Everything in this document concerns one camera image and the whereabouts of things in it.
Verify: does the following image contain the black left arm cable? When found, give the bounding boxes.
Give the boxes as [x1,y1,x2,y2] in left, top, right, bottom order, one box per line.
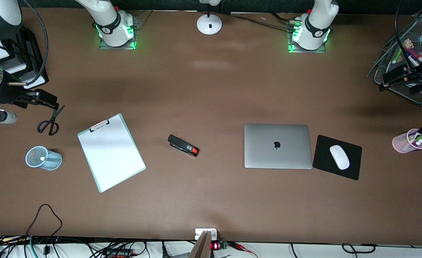
[394,0,417,72]

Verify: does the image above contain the light green clipboard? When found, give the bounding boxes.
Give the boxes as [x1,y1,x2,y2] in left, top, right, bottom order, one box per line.
[77,113,146,193]

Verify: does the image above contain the wooden post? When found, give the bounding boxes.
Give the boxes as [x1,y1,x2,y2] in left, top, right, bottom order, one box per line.
[188,231,212,258]

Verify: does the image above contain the black stacked paper tray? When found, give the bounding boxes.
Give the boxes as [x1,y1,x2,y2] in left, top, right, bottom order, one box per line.
[0,27,49,88]

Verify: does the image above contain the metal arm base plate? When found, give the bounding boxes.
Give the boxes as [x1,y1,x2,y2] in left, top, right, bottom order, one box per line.
[287,16,327,54]
[98,14,137,50]

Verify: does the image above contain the black scissors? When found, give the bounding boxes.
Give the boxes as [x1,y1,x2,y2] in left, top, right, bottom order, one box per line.
[37,104,66,136]

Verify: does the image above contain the black stapler red tip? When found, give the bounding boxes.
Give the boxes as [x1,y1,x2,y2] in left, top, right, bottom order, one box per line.
[168,134,200,157]

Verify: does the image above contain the black looped cable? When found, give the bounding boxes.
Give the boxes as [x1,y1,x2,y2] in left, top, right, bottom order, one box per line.
[26,204,63,239]

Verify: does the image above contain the white lamp base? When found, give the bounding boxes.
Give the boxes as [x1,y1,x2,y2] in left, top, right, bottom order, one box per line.
[197,0,223,35]

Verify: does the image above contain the black mouse pad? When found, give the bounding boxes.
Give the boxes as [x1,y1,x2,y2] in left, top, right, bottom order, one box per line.
[312,135,363,181]

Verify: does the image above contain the white paper sheet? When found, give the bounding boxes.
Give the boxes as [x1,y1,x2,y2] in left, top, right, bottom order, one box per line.
[78,115,145,192]

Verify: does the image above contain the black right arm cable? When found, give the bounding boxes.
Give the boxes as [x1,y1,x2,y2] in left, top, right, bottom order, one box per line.
[19,0,49,85]

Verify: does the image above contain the black red power strip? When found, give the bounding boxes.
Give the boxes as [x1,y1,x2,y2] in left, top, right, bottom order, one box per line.
[105,249,135,258]

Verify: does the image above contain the white computer mouse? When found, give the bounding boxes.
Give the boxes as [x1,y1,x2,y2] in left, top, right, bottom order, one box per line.
[330,145,350,170]

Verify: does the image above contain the red wire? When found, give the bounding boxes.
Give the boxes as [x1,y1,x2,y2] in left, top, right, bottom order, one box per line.
[229,242,258,258]

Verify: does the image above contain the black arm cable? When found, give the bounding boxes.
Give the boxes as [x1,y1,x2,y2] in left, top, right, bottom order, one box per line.
[19,0,49,85]
[394,0,417,72]

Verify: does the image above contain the pink translucent pen cup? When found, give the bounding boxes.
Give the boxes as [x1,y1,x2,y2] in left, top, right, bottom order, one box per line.
[392,129,422,154]

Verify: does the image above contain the silver laptop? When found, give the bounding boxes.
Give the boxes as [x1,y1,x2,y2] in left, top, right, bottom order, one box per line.
[244,123,313,170]

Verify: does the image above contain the white bracket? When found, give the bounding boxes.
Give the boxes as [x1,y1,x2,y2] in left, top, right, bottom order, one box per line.
[195,228,218,240]

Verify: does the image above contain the black cable bundle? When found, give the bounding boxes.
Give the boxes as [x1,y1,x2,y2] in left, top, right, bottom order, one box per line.
[230,14,294,31]

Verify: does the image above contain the blue mesh pen cup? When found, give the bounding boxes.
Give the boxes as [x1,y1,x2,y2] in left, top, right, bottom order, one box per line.
[25,146,63,171]

